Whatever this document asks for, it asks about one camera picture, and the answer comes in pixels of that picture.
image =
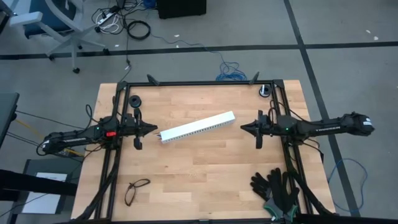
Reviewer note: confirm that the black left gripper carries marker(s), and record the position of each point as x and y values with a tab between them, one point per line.
133	127

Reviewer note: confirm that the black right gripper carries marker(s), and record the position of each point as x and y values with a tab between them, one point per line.
262	127

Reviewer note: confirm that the white raceway cover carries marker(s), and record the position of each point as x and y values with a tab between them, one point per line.
196	124

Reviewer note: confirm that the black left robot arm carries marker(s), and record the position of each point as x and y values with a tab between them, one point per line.
77	137

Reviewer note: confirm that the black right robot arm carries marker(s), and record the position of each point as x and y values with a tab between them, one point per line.
326	127

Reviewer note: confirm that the black tape roll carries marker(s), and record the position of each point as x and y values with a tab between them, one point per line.
130	101
270	91

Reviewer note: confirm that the black work glove grey cuff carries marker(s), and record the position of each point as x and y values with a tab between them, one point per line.
259	186
284	193

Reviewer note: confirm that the black safety glasses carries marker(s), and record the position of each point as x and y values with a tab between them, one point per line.
130	194

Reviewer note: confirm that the grey cabinet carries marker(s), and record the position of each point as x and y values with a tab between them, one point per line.
74	168

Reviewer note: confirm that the white power strip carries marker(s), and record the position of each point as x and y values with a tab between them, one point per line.
107	17

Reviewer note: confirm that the black box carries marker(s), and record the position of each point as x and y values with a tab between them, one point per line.
180	7

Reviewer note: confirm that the black beam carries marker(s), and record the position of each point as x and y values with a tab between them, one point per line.
37	183

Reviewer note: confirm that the white paper sheet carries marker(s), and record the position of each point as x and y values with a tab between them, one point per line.
43	203

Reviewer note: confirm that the black desk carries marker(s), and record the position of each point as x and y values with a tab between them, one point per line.
7	115

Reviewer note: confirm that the white office chair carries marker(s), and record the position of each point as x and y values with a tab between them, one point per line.
46	18

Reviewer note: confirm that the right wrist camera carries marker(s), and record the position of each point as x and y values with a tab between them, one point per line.
262	115

